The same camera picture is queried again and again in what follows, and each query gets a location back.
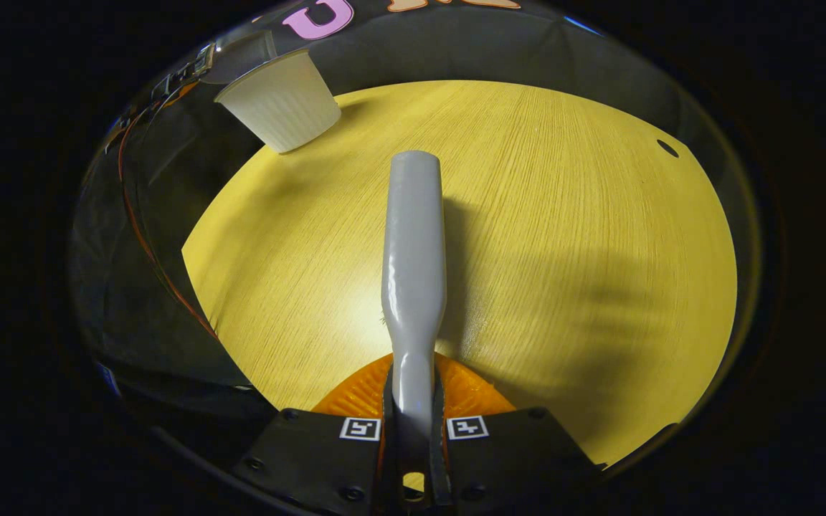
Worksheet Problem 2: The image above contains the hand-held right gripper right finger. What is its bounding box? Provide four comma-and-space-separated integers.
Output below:
431, 353, 607, 513

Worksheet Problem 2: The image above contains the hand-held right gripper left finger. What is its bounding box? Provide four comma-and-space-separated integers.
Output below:
230, 353, 396, 513

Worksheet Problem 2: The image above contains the white ribbed garbage bin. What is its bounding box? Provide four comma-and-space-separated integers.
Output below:
214, 49, 342, 154

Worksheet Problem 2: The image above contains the small grey broom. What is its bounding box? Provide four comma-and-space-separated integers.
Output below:
381, 150, 448, 502

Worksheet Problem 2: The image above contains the red cable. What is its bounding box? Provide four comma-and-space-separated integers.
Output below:
116, 86, 220, 339

